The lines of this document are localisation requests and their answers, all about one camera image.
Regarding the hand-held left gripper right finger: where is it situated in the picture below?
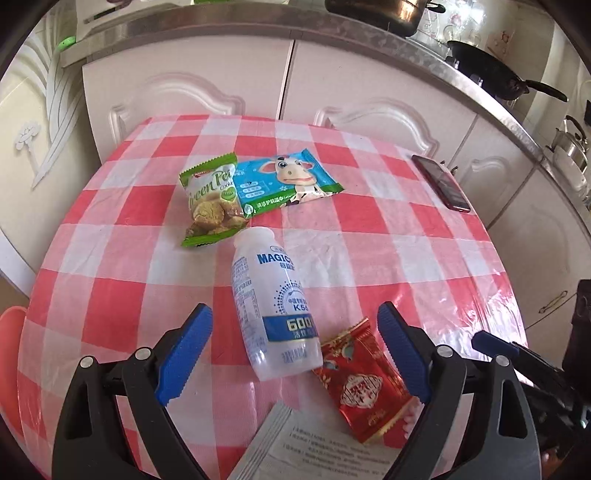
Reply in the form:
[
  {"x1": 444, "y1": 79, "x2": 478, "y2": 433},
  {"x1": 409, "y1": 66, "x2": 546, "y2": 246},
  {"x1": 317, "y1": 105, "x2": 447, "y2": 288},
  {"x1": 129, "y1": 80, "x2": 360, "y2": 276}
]
[{"x1": 378, "y1": 301, "x2": 542, "y2": 480}]

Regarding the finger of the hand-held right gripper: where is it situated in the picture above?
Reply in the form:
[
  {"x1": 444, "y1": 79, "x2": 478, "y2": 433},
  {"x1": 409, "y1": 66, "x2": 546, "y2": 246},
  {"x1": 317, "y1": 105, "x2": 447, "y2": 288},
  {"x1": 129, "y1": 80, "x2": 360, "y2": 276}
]
[{"x1": 472, "y1": 330, "x2": 578, "y2": 393}]

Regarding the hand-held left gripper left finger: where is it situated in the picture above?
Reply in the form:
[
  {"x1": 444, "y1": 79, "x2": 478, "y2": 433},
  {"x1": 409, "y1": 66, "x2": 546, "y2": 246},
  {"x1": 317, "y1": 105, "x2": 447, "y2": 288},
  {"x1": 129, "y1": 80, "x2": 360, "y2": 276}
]
[{"x1": 52, "y1": 303, "x2": 214, "y2": 480}]

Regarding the white plastic drink bottle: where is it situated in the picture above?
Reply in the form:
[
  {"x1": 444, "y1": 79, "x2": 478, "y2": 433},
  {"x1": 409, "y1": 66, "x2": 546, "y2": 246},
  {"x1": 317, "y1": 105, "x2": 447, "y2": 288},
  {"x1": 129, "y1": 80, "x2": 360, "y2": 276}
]
[{"x1": 231, "y1": 227, "x2": 323, "y2": 382}]

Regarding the grey wet wipes packet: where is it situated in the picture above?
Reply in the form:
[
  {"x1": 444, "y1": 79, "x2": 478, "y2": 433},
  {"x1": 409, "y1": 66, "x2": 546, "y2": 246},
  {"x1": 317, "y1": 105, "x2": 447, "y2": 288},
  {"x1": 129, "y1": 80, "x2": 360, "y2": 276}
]
[{"x1": 228, "y1": 401, "x2": 407, "y2": 480}]

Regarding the pink plastic basin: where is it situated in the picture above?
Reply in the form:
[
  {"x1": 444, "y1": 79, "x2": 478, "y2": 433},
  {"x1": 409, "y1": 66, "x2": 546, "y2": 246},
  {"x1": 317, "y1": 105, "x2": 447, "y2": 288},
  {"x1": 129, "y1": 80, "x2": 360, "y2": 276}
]
[{"x1": 0, "y1": 306, "x2": 29, "y2": 444}]

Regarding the blue cow wet wipes packet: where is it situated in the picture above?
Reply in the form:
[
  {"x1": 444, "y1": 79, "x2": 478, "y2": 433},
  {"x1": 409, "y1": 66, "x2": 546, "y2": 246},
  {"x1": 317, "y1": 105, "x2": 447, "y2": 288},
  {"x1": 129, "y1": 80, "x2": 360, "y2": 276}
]
[{"x1": 233, "y1": 148, "x2": 345, "y2": 217}]

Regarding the red candy packet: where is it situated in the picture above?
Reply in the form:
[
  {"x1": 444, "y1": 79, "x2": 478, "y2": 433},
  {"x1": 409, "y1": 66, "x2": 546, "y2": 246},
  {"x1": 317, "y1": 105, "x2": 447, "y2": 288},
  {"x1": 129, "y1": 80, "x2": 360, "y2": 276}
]
[{"x1": 314, "y1": 318, "x2": 411, "y2": 445}]

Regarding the red white checkered tablecloth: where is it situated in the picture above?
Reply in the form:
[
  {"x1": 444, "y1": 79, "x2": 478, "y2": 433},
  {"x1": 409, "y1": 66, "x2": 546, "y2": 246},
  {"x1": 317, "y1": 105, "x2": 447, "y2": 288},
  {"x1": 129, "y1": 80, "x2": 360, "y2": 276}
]
[{"x1": 16, "y1": 114, "x2": 529, "y2": 480}]

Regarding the white cabinet door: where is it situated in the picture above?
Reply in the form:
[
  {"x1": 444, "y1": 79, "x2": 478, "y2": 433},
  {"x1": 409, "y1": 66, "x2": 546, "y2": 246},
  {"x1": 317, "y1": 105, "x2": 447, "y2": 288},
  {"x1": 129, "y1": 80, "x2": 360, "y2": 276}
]
[
  {"x1": 82, "y1": 39, "x2": 296, "y2": 162},
  {"x1": 277, "y1": 41, "x2": 481, "y2": 171},
  {"x1": 485, "y1": 171, "x2": 591, "y2": 333},
  {"x1": 452, "y1": 115, "x2": 546, "y2": 232}
]

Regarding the green cookie packet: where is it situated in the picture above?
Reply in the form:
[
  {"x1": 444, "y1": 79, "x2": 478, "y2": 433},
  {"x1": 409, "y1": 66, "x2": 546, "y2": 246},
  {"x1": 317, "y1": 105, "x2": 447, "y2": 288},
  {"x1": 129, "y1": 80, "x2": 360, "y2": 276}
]
[{"x1": 179, "y1": 153, "x2": 250, "y2": 249}]

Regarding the red smartphone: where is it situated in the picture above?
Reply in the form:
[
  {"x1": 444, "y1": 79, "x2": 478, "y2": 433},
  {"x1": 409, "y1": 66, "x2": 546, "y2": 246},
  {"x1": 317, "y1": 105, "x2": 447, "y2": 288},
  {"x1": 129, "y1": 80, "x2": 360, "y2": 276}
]
[{"x1": 411, "y1": 154, "x2": 472, "y2": 214}]

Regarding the steel kettle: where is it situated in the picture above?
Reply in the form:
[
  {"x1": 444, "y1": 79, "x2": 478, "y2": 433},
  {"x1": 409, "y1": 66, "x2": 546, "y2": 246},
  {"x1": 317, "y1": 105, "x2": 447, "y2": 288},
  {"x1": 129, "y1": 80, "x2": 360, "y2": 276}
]
[{"x1": 547, "y1": 115, "x2": 591, "y2": 195}]

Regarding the frosted glass door floral pattern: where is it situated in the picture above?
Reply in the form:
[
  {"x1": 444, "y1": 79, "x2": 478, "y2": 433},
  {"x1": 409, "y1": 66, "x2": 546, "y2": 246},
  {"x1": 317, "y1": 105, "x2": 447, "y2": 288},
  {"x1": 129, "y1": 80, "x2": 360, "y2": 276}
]
[{"x1": 0, "y1": 28, "x2": 100, "y2": 296}]

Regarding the black wok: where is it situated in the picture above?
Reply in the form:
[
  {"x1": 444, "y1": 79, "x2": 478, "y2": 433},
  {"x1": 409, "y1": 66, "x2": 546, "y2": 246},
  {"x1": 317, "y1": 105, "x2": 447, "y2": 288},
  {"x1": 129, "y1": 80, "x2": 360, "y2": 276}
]
[{"x1": 445, "y1": 41, "x2": 568, "y2": 102}]

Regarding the steel countertop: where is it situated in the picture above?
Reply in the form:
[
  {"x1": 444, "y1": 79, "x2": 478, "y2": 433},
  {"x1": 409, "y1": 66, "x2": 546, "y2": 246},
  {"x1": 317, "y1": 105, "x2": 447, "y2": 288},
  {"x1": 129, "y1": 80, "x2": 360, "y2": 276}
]
[{"x1": 60, "y1": 0, "x2": 591, "y2": 208}]

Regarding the dark cooking pot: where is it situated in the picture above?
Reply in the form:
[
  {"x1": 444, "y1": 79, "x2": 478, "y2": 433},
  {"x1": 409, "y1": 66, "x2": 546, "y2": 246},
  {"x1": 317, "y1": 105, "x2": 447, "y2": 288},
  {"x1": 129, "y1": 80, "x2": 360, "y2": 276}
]
[{"x1": 324, "y1": 0, "x2": 446, "y2": 38}]

